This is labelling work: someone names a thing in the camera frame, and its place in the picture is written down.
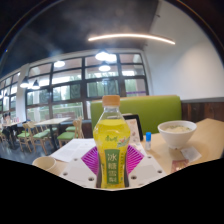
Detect cream paper cup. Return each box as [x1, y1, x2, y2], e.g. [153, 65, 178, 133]
[31, 155, 58, 175]

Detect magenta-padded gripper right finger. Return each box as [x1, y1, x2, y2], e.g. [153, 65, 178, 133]
[125, 144, 168, 188]

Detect large gridded window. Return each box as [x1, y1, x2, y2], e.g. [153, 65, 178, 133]
[0, 52, 150, 124]

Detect small blue-capped white bottle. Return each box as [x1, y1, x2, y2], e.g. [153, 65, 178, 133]
[144, 131, 153, 152]

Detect white ceramic bowl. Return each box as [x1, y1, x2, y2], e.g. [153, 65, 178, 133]
[157, 119, 198, 150]

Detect pendant lamp group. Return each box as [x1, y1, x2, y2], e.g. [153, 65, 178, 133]
[19, 49, 118, 90]

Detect wooden green-seated chair group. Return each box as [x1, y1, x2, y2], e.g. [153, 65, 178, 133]
[0, 116, 86, 156]

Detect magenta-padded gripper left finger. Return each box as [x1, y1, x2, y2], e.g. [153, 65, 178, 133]
[59, 145, 100, 189]

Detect yellow drink bottle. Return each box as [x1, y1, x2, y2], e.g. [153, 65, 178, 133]
[92, 94, 132, 190]

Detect reddish sachet packet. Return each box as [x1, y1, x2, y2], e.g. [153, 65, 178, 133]
[171, 158, 191, 174]

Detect white sachet packet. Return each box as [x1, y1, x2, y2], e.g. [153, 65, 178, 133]
[179, 146, 203, 164]

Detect curved ceiling light strip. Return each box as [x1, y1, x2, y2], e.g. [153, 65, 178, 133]
[87, 32, 176, 46]

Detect light wooden dining table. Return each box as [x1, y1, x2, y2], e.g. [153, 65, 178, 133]
[34, 116, 73, 152]

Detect white paper sheets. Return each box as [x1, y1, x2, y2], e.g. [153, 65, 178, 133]
[49, 137, 98, 164]

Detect green upholstered bench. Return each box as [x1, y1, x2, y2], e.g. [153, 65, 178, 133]
[90, 94, 183, 135]

